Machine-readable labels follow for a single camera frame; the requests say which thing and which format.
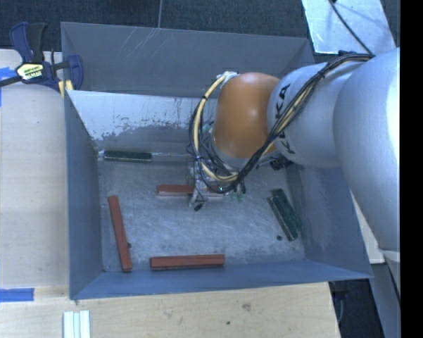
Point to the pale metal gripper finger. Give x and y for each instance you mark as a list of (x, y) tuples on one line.
[(193, 200), (200, 203)]

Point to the red-brown flat block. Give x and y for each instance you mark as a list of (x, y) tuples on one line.
[(186, 261), (174, 189), (120, 232)]

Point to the grey metal bin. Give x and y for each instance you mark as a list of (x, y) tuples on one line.
[(183, 224)]

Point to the dark green flat block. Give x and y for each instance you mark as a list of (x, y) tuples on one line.
[(285, 214), (127, 155)]

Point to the pale wood board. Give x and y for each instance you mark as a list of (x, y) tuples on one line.
[(31, 188)]

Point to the black cylinder on white bracket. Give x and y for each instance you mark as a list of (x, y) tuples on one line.
[(280, 163)]

